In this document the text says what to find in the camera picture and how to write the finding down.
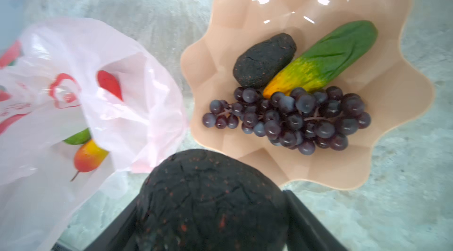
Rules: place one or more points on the purple grape bunch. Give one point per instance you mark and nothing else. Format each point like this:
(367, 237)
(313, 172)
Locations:
(300, 121)

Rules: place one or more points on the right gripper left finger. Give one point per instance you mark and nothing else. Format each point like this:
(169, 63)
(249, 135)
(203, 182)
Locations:
(120, 235)

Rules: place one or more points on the pink plastic bag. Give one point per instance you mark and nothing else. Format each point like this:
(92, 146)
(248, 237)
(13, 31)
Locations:
(59, 78)

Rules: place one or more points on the pink fruit plate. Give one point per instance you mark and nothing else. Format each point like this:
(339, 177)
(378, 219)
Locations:
(393, 91)

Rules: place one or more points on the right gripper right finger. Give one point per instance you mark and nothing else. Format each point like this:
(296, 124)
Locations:
(306, 232)

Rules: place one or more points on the dark avocado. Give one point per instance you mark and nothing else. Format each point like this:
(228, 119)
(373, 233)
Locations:
(259, 64)
(200, 200)

